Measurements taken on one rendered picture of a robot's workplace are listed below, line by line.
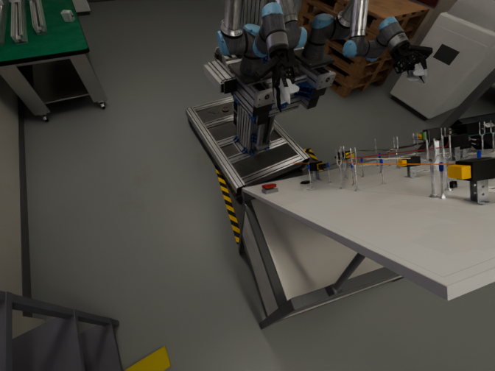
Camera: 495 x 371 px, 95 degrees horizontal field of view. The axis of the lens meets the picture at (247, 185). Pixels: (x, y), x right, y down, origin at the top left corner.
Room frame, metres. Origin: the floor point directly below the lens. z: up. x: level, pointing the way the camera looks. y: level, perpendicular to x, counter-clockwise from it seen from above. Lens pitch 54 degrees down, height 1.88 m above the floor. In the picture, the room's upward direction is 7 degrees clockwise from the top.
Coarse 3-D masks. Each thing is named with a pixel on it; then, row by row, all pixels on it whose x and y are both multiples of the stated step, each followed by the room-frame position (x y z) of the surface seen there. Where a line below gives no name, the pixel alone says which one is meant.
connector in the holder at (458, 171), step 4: (448, 168) 0.36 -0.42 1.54; (452, 168) 0.35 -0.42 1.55; (456, 168) 0.34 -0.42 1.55; (460, 168) 0.34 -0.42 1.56; (464, 168) 0.34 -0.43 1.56; (468, 168) 0.34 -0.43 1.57; (448, 172) 0.35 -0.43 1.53; (452, 172) 0.34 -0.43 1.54; (456, 172) 0.34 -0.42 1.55; (460, 172) 0.33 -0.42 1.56; (464, 172) 0.33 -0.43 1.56; (468, 172) 0.33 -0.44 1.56; (448, 176) 0.35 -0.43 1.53; (452, 176) 0.34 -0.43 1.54; (456, 176) 0.33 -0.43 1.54; (460, 176) 0.33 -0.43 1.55; (464, 176) 0.32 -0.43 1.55; (468, 176) 0.32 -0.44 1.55
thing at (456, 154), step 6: (444, 138) 0.80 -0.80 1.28; (456, 138) 0.77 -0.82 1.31; (462, 138) 0.78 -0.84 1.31; (468, 138) 0.80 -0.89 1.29; (444, 144) 0.79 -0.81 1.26; (456, 144) 0.76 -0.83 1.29; (462, 144) 0.76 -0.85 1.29; (468, 144) 0.76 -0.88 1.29; (456, 150) 0.75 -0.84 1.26; (456, 156) 0.74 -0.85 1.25
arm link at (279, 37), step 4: (276, 32) 0.89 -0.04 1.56; (280, 32) 0.89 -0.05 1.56; (284, 32) 0.91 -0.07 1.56; (268, 36) 0.90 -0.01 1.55; (272, 36) 0.89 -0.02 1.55; (276, 36) 0.88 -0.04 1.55; (280, 36) 0.88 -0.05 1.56; (284, 36) 0.89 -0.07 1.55; (268, 40) 0.89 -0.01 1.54; (272, 40) 0.88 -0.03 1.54; (276, 40) 0.87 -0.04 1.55; (280, 40) 0.87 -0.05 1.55; (284, 40) 0.88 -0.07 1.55; (268, 44) 0.88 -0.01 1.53; (272, 44) 0.87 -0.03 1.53; (276, 44) 0.87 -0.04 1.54; (280, 44) 0.87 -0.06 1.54; (284, 44) 0.88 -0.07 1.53; (268, 48) 0.88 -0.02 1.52; (268, 52) 0.89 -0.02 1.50
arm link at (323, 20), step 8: (320, 16) 1.70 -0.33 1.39; (328, 16) 1.70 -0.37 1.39; (312, 24) 1.69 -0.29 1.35; (320, 24) 1.64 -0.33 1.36; (328, 24) 1.65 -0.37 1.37; (312, 32) 1.67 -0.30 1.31; (320, 32) 1.64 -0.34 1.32; (328, 32) 1.65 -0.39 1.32; (312, 40) 1.65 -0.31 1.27; (320, 40) 1.64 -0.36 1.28
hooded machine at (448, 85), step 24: (480, 0) 3.20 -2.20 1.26; (456, 24) 3.14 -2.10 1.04; (480, 24) 3.03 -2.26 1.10; (432, 48) 3.20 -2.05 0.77; (456, 48) 3.01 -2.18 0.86; (480, 48) 2.84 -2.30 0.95; (432, 72) 3.05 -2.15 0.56; (456, 72) 2.87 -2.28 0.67; (480, 72) 2.97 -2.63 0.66; (408, 96) 3.11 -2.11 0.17; (432, 96) 2.90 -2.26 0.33; (456, 96) 2.93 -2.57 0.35
